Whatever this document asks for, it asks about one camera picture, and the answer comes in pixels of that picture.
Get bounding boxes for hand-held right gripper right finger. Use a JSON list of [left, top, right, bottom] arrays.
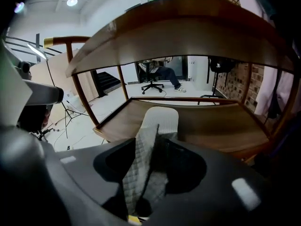
[[162, 137, 202, 193]]

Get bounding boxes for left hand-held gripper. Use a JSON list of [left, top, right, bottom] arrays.
[[0, 40, 64, 127]]

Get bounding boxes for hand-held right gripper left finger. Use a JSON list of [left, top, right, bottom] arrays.
[[103, 138, 137, 183]]

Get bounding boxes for grey quilted cloth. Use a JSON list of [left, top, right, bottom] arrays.
[[121, 106, 180, 217]]

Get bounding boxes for wooden shelf unit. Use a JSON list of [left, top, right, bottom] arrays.
[[43, 0, 301, 167]]

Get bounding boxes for beige backdrop curtain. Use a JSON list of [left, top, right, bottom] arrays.
[[30, 49, 101, 103]]

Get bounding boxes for tripod panel light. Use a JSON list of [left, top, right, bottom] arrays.
[[26, 43, 90, 139]]

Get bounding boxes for black metal railing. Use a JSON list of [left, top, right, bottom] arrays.
[[4, 33, 65, 57]]

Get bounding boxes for black staircase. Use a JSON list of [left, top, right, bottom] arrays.
[[91, 70, 123, 98]]

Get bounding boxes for black office chair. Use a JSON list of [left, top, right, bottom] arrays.
[[138, 60, 165, 95]]

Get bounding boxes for black clothes rack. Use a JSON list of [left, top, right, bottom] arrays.
[[197, 56, 236, 106]]

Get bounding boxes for black double door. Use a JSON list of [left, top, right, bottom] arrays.
[[126, 0, 189, 82]]

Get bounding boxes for white metal locker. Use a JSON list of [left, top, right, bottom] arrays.
[[188, 55, 209, 83]]

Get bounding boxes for black backpack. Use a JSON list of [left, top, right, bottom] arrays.
[[210, 57, 236, 73]]

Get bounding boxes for pink garment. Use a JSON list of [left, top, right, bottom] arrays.
[[254, 66, 296, 119]]

